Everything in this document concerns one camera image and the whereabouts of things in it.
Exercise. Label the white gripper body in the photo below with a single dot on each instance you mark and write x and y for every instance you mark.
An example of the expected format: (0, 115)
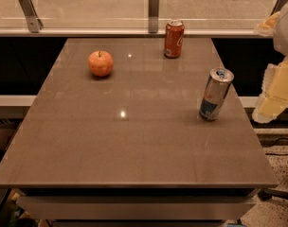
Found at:
(285, 32)

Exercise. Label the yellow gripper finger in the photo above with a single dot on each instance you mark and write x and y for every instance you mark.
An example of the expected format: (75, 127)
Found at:
(266, 27)
(273, 99)

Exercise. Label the silver blue redbull can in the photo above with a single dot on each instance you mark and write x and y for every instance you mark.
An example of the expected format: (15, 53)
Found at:
(218, 84)

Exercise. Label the orange soda can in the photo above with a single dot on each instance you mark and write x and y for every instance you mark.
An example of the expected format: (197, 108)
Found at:
(173, 38)

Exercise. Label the red apple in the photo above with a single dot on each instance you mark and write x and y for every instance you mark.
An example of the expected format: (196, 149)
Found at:
(101, 63)

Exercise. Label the black chair base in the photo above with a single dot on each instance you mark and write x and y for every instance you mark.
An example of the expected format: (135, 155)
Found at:
(268, 194)

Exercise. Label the glass barrier panel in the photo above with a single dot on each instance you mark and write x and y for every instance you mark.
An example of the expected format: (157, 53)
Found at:
(134, 14)

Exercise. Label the middle metal glass bracket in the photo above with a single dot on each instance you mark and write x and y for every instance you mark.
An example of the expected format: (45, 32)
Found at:
(153, 15)

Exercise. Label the left metal glass bracket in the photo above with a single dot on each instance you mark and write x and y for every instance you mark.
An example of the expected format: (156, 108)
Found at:
(34, 23)

